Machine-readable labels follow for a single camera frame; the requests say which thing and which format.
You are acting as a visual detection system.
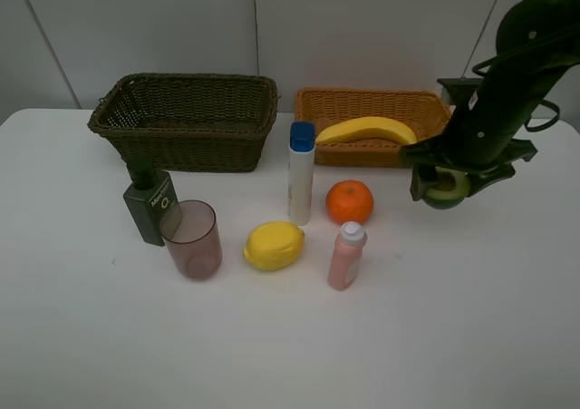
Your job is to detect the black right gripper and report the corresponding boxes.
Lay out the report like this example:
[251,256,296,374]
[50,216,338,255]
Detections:
[399,63,566,201]

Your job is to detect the halved avocado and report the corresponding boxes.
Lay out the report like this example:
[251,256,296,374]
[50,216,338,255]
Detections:
[422,168,470,209]

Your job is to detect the yellow banana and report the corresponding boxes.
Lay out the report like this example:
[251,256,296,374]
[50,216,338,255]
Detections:
[315,116,418,145]

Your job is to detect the orange tangerine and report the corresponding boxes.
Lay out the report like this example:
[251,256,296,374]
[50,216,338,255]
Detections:
[325,180,374,225]

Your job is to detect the pink bottle white cap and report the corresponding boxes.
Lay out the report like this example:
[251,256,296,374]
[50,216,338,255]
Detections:
[327,221,367,291]

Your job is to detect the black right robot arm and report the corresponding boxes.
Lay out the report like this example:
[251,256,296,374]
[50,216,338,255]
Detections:
[399,0,579,208]

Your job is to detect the orange wicker basket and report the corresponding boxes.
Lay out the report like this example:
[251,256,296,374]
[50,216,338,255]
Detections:
[295,88,451,168]

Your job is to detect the white bottle blue cap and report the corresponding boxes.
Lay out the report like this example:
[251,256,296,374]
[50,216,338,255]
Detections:
[288,122,315,226]

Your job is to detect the yellow lemon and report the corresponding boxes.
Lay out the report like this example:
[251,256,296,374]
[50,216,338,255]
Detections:
[243,221,305,272]

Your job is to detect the translucent pink plastic cup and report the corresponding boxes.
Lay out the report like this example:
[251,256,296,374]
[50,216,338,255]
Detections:
[159,200,222,280]

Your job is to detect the dark brown wicker basket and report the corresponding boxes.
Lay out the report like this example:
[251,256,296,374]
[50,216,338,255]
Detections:
[88,73,278,173]

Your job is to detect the dark green pump bottle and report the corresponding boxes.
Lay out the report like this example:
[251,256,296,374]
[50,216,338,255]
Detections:
[123,155,182,247]

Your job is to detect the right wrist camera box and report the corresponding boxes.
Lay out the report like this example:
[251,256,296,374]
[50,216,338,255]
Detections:
[437,77,483,107]

